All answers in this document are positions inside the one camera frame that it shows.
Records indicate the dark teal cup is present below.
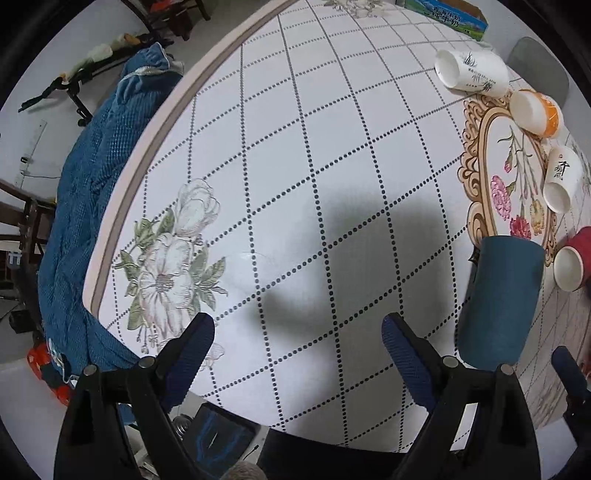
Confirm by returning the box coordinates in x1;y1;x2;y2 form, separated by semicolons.
457;236;545;371

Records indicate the red ribbed paper cup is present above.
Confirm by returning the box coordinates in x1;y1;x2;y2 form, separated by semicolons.
554;226;591;292

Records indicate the white cup with calligraphy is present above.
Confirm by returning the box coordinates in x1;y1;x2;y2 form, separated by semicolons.
543;146;583;214

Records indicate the orange and white cup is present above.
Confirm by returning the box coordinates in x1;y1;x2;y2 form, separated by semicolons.
509;89;564;138

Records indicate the white cup with bamboo print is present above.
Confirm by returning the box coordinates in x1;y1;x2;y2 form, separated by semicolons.
434;49;509;98

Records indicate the dark wooden chair at left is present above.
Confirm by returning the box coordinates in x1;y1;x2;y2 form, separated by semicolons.
1;180;56;300

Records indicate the dark wooden chair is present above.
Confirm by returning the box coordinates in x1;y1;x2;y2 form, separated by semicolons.
121;0;211;45
1;180;56;300

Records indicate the blue quilted blanket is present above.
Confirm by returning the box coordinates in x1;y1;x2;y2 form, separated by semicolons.
38;43;182;383

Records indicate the floral patterned tablecloth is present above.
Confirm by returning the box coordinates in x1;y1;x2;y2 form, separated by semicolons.
83;1;590;451

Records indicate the grey padded chair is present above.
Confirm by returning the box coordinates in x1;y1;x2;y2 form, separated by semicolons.
507;37;569;108

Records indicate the black exercise bench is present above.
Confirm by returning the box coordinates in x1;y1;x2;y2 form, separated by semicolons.
18;43;143;127

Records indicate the cardboard box with blue print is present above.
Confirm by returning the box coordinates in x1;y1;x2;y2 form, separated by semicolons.
405;0;488;41

